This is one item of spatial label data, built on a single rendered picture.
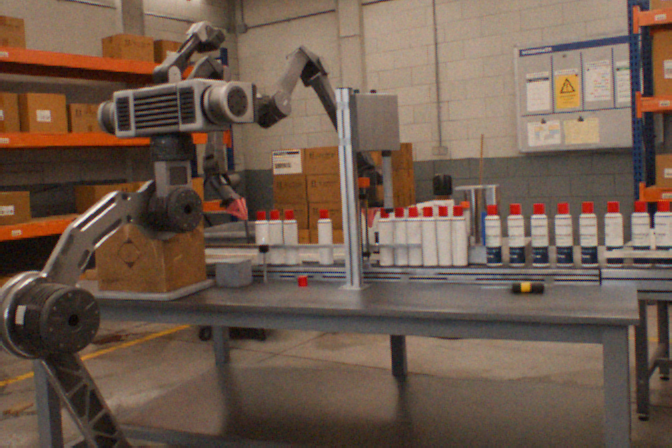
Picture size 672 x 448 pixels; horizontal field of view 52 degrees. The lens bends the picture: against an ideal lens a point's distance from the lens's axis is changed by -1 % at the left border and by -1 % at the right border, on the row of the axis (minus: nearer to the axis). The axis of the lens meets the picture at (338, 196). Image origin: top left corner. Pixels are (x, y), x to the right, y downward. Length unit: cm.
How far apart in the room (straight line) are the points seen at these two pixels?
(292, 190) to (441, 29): 234
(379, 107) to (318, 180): 390
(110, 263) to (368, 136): 100
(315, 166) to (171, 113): 408
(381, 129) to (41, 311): 118
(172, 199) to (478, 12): 536
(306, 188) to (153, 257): 396
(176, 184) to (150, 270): 34
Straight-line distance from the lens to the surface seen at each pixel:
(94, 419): 226
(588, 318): 188
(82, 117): 623
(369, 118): 228
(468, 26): 719
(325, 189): 614
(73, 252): 210
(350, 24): 779
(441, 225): 235
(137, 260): 245
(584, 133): 661
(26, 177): 677
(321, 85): 252
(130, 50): 661
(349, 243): 231
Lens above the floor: 126
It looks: 3 degrees down
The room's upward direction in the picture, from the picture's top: 3 degrees counter-clockwise
